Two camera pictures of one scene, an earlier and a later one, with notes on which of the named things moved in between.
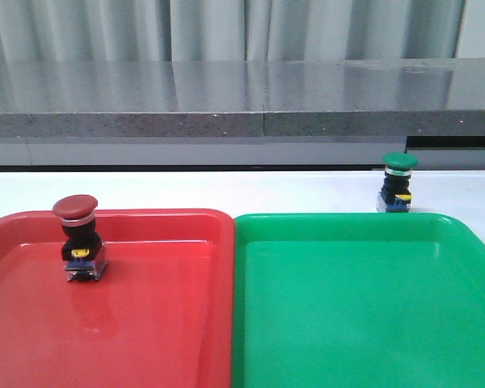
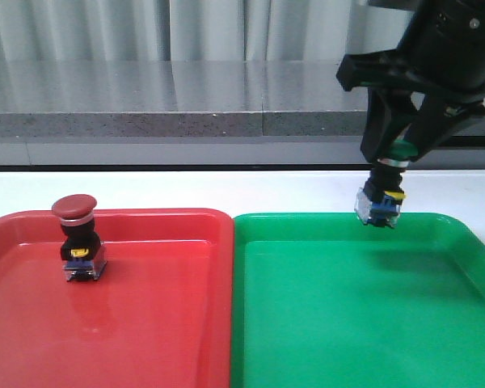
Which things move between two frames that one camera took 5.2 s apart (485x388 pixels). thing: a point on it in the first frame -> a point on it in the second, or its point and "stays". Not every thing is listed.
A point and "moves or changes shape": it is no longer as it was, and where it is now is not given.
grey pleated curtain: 204,31 stays
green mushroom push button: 394,196 moves or changes shape
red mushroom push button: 83,251 stays
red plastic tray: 159,315 stays
